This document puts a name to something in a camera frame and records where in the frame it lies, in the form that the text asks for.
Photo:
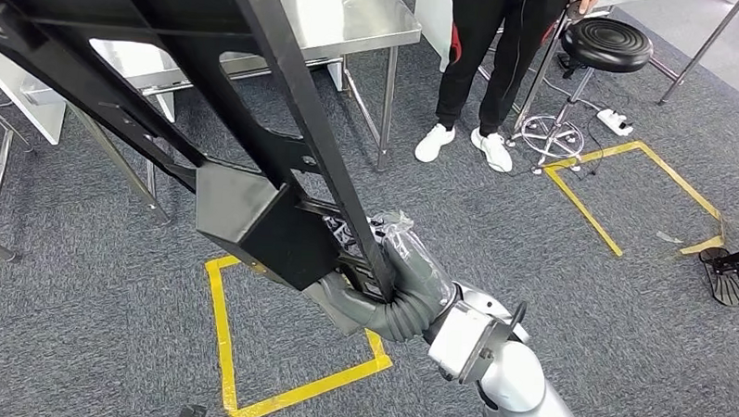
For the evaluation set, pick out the white power strip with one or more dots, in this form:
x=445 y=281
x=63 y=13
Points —
x=615 y=122

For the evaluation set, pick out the person's hand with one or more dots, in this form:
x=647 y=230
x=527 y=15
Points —
x=589 y=1

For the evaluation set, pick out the white partition panel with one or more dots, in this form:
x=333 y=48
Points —
x=431 y=19
x=35 y=112

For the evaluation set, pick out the long black plastic frame part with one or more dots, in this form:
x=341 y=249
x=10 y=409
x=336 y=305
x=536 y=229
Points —
x=258 y=228

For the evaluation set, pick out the grey robot foot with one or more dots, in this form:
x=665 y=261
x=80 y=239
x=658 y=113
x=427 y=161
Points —
x=191 y=416

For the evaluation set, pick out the yellow floor tape square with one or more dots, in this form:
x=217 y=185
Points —
x=223 y=337

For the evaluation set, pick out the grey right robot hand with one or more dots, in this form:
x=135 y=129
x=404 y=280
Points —
x=416 y=282

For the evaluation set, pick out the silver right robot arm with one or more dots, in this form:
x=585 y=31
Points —
x=517 y=390

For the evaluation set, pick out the black seat chrome stool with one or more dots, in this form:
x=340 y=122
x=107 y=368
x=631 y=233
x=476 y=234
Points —
x=606 y=43

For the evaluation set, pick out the person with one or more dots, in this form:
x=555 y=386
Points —
x=473 y=51

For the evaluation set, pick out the stainless steel workbench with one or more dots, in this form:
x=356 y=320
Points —
x=351 y=16

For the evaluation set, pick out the black humanoid robot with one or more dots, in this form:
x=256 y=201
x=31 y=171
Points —
x=727 y=269

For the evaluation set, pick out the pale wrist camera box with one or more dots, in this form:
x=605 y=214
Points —
x=457 y=339

